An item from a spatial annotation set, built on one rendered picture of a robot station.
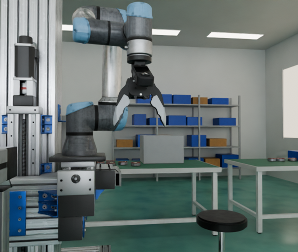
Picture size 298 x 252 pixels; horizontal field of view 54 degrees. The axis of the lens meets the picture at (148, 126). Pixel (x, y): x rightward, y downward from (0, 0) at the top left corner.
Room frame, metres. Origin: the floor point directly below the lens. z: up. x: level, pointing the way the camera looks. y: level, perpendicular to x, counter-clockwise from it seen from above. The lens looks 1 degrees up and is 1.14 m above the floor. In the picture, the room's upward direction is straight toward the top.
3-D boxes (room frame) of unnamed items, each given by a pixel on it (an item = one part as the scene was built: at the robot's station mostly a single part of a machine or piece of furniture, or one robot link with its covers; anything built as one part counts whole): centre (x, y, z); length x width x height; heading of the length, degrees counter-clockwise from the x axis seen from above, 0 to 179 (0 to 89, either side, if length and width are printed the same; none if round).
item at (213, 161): (7.12, -1.49, 0.39); 0.40 x 0.36 x 0.21; 7
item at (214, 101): (7.13, -1.67, 1.86); 0.42 x 0.42 x 0.16; 8
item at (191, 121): (7.05, -1.06, 1.38); 0.42 x 0.36 x 0.20; 6
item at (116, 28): (0.93, 0.07, 1.45); 0.11 x 0.11 x 0.08; 17
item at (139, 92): (0.85, 0.03, 1.29); 0.09 x 0.08 x 0.12; 9
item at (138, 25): (0.85, 0.03, 1.45); 0.09 x 0.08 x 0.11; 17
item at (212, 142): (7.14, -1.63, 0.87); 0.42 x 0.40 x 0.19; 97
